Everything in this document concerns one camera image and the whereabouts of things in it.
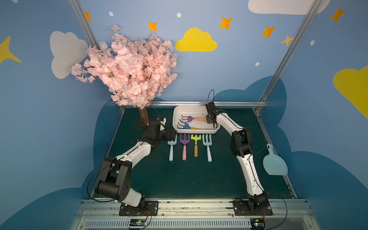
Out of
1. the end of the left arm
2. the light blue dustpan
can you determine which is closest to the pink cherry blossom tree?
the end of the left arm

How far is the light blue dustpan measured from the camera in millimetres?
896

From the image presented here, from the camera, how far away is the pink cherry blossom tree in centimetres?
62

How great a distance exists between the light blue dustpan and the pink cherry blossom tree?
812mm
